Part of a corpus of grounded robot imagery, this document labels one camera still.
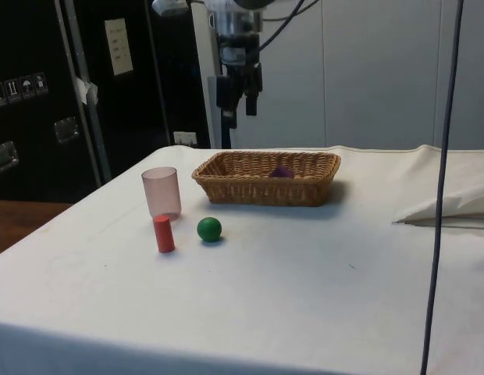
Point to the wicker basket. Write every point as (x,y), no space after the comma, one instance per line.
(265,191)

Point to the black cabinet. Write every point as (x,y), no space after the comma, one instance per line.
(31,58)

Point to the pale locker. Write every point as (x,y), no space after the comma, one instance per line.
(378,78)
(296,97)

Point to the see-through pink cup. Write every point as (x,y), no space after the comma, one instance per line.
(162,191)

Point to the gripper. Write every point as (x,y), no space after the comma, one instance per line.
(240,52)

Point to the red cylinder block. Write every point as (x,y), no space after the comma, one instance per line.
(164,234)

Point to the purple triangular block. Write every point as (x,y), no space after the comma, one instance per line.
(282,172)

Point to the green ball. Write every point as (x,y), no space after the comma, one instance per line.
(209,229)

